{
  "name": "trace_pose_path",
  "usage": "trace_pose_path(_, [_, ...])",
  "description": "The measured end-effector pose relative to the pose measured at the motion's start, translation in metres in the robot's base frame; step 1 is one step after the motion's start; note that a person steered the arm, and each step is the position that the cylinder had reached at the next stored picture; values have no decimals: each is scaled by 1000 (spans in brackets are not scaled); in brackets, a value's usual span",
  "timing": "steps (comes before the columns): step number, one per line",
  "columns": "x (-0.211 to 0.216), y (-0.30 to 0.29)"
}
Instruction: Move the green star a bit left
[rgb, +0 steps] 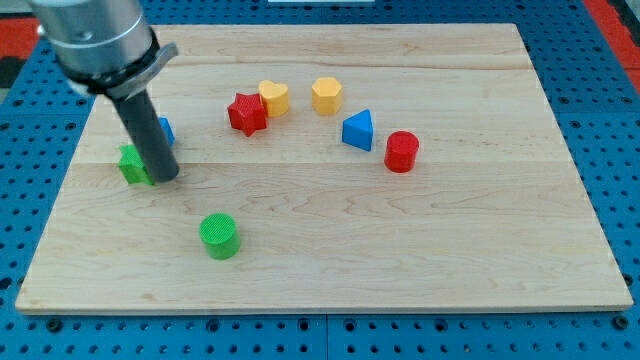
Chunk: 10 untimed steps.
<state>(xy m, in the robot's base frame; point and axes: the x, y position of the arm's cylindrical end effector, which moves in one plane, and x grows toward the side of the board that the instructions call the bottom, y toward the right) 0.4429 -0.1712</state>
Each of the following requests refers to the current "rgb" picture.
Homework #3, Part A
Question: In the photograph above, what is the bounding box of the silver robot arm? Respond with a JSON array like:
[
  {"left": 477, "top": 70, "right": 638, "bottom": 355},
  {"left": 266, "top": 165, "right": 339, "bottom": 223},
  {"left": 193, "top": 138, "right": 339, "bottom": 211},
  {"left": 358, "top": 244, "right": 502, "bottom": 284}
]
[{"left": 28, "top": 0, "right": 179, "bottom": 183}]

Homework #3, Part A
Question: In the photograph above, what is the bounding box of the green star block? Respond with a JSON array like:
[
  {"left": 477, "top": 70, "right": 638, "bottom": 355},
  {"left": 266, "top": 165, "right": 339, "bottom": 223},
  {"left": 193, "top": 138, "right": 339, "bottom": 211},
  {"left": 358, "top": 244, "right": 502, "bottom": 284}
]
[{"left": 118, "top": 145, "right": 154, "bottom": 185}]

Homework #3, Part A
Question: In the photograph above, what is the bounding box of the red star block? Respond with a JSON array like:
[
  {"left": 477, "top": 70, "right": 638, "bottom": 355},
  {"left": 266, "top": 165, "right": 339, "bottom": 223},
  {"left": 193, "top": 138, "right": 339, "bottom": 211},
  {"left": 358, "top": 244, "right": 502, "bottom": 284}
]
[{"left": 227, "top": 93, "right": 267, "bottom": 137}]

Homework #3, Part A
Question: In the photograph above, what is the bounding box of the blue triangle block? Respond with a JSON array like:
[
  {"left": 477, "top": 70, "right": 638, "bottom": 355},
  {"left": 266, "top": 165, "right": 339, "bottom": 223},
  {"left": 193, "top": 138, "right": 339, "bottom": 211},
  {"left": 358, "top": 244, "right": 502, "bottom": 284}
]
[{"left": 341, "top": 109, "right": 374, "bottom": 151}]

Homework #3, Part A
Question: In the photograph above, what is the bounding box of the yellow hexagon block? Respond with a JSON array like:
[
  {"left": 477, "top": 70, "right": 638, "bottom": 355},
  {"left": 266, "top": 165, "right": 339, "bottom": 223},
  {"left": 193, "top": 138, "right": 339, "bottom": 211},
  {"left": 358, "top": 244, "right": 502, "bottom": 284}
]
[{"left": 311, "top": 77, "right": 343, "bottom": 115}]

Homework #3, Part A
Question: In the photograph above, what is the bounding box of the light wooden board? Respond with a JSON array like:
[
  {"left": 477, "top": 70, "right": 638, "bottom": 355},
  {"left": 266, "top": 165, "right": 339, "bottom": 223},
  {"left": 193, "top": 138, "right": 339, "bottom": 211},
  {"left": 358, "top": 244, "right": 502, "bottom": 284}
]
[{"left": 16, "top": 23, "right": 633, "bottom": 315}]

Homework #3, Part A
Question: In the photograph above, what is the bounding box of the yellow heart block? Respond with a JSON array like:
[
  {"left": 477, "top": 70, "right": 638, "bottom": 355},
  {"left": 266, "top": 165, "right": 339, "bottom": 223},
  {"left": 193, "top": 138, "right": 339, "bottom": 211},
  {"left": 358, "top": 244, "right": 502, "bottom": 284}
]
[{"left": 258, "top": 80, "right": 290, "bottom": 117}]

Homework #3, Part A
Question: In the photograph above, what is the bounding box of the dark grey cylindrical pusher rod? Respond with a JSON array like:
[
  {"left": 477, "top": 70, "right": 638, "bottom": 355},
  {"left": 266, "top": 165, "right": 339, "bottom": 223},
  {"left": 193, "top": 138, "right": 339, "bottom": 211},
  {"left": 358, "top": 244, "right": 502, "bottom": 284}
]
[{"left": 113, "top": 90, "right": 179, "bottom": 183}]

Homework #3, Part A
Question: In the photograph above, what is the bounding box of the red cylinder block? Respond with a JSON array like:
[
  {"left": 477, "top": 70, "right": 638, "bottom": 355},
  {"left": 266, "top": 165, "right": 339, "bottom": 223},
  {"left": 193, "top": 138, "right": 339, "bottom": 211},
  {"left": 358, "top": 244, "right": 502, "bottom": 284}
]
[{"left": 384, "top": 131, "right": 419, "bottom": 173}]

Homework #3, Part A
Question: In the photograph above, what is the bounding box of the green cylinder block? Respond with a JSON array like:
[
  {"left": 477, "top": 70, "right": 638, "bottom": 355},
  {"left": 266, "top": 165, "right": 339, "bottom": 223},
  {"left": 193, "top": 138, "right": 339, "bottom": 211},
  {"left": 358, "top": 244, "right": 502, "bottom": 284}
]
[{"left": 199, "top": 213, "right": 241, "bottom": 260}]

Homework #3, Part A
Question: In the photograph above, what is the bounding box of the blue block behind rod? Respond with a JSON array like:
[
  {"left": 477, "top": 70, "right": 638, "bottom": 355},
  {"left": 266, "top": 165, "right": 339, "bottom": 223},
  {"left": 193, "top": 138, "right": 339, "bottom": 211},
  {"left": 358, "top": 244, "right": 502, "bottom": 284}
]
[{"left": 158, "top": 117, "right": 175, "bottom": 147}]

